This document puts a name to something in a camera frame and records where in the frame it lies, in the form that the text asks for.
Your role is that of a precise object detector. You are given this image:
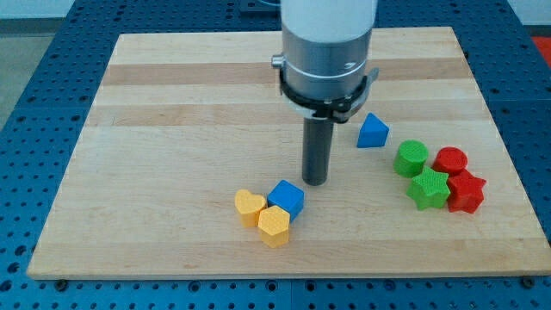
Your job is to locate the red star block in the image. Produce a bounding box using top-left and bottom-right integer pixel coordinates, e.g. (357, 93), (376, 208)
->
(447, 170), (486, 214)

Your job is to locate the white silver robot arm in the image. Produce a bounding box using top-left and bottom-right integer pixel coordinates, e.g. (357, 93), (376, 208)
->
(271, 0), (378, 123)

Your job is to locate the yellow hexagon block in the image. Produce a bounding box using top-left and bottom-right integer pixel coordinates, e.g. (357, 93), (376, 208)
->
(257, 206), (290, 248)

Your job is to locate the green star block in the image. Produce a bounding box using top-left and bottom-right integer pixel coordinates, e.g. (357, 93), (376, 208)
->
(406, 166), (451, 211)

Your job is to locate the blue cube block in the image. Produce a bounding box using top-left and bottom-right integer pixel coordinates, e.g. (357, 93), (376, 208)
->
(267, 180), (305, 222)

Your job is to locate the wooden board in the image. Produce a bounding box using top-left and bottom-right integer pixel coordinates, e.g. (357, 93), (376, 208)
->
(27, 27), (550, 280)

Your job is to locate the blue triangle block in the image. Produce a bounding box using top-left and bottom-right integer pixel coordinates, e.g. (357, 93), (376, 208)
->
(356, 113), (390, 148)

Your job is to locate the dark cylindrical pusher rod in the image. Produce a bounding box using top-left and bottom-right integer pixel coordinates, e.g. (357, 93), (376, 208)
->
(302, 119), (333, 186)

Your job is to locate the yellow heart block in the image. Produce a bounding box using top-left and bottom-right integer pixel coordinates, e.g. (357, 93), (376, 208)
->
(234, 189), (268, 227)

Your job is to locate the red cylinder block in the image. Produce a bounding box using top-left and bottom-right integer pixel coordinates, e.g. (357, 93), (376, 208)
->
(431, 146), (468, 176)

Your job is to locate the green cylinder block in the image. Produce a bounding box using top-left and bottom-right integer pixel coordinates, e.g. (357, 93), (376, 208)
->
(393, 139), (429, 177)

